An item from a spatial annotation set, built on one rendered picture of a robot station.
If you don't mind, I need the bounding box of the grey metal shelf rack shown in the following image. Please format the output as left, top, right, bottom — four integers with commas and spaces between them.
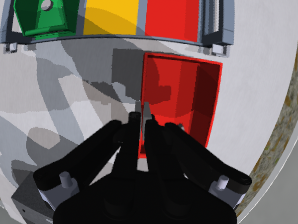
0, 0, 235, 58

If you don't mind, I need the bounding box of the green bin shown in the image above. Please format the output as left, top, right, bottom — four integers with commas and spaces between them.
13, 0, 80, 38

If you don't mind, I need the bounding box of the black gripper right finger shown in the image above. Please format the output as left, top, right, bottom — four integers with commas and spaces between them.
142, 102, 252, 216

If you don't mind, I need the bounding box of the red bin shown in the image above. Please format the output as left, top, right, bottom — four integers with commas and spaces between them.
138, 52, 223, 159

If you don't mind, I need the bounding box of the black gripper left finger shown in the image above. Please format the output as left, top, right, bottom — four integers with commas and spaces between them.
33, 101, 142, 216

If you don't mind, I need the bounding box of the grey round disc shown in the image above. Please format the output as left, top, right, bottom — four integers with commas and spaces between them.
41, 0, 53, 11

